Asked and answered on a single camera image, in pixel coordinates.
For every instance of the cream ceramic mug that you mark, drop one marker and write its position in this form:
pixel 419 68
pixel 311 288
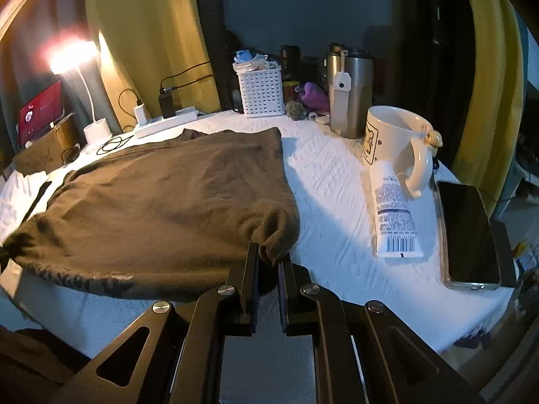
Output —
pixel 405 140

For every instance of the white plastic basket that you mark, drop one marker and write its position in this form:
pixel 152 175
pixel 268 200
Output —
pixel 260 89

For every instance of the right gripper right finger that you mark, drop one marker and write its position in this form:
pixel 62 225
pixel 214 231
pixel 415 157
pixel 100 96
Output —
pixel 364 353

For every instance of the yellow curtain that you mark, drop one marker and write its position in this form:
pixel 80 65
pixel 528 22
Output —
pixel 143 41

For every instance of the black smartphone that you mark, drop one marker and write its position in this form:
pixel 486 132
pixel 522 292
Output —
pixel 475 251

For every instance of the white lotion tube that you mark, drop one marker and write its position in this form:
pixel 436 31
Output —
pixel 396 233

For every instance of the olive brown t-shirt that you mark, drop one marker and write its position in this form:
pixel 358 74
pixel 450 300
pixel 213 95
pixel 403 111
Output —
pixel 165 219

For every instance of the purple plush toy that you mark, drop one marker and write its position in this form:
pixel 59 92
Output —
pixel 313 97

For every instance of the black charger adapter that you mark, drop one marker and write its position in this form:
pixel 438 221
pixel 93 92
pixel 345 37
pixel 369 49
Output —
pixel 165 99

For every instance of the steel thermos tumbler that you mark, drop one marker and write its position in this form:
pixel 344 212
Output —
pixel 349 74

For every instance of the brown cardboard box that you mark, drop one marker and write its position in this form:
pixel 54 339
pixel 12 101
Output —
pixel 49 151

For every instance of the white desk lamp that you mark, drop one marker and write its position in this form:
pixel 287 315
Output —
pixel 70 55

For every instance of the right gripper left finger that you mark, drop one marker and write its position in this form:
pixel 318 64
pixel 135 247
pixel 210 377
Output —
pixel 172 353

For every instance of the white charger adapter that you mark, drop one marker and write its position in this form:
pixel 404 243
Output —
pixel 140 114

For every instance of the white power strip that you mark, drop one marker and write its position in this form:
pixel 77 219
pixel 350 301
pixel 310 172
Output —
pixel 159 124

